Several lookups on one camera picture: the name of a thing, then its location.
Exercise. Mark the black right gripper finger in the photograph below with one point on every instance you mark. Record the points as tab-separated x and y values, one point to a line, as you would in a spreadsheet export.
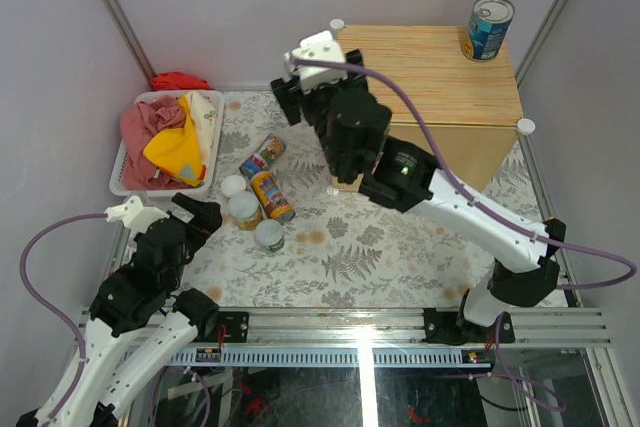
354	79
290	97

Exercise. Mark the wooden box counter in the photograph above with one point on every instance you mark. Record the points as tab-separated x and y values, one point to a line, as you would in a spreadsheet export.
471	108

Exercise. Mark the blue mixed bean can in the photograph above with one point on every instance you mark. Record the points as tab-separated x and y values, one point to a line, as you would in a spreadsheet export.
271	148

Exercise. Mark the pink cloth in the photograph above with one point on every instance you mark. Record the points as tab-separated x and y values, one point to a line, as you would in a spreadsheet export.
138	125

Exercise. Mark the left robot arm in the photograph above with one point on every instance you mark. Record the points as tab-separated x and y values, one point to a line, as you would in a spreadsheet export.
138	319

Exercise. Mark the orange can clear lid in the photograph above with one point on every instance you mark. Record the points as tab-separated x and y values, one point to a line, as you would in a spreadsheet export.
246	210

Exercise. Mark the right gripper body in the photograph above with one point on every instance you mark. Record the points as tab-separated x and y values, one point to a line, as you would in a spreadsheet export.
322	110

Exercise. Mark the aluminium rail frame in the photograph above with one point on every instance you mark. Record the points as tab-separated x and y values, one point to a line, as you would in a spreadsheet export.
422	338

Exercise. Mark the red cloth behind basket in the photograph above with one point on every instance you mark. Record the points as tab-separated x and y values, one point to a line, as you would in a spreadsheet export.
176	80

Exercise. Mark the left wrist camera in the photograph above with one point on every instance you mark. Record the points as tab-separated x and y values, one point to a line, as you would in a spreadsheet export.
135	215

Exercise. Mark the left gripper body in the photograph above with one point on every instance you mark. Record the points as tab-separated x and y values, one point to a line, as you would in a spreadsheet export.
198	237

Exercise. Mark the light blue Progresso soup can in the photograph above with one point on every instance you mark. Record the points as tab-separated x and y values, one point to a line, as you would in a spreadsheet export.
487	27

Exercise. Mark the white plastic basket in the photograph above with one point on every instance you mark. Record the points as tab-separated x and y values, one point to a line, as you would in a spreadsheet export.
199	192

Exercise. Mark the yellow cloth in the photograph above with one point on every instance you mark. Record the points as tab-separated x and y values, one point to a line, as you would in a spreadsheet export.
176	151

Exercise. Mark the cream patterned cloth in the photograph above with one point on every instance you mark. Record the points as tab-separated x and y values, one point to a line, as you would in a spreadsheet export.
204	117

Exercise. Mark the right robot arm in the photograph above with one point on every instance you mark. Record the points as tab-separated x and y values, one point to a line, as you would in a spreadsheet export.
410	180

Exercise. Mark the yellow can white lid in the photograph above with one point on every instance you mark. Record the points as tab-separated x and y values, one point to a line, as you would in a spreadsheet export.
232	185

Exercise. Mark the green can clear lid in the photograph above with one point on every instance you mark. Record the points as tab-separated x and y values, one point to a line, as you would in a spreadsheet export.
269	235

